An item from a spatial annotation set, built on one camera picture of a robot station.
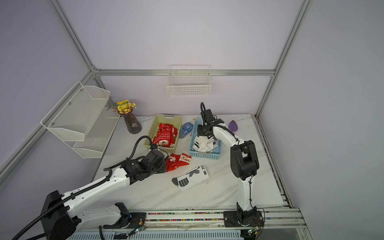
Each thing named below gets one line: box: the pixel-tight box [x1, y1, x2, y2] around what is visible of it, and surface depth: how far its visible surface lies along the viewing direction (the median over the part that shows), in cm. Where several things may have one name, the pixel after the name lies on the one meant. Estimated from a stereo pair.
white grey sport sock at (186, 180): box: [171, 165, 210, 192], surface depth 88 cm
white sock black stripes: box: [192, 135, 218, 153], surface depth 99 cm
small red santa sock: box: [166, 153, 192, 173], surface depth 95 cm
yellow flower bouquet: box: [106, 99, 137, 114], surface depth 95 cm
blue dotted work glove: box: [179, 122, 194, 139], surface depth 113 cm
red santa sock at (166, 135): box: [153, 123, 178, 148], surface depth 100 cm
